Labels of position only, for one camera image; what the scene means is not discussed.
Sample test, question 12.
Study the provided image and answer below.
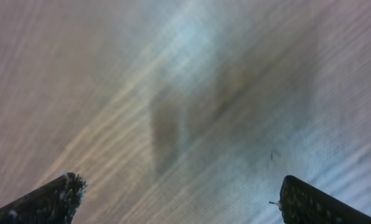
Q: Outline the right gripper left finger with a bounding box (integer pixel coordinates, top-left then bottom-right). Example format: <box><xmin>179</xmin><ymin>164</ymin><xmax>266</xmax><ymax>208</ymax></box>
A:
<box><xmin>0</xmin><ymin>172</ymin><xmax>87</xmax><ymax>224</ymax></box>

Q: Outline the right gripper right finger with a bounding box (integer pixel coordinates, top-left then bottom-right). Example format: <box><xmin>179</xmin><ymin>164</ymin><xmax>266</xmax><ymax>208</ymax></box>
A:
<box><xmin>274</xmin><ymin>175</ymin><xmax>371</xmax><ymax>224</ymax></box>

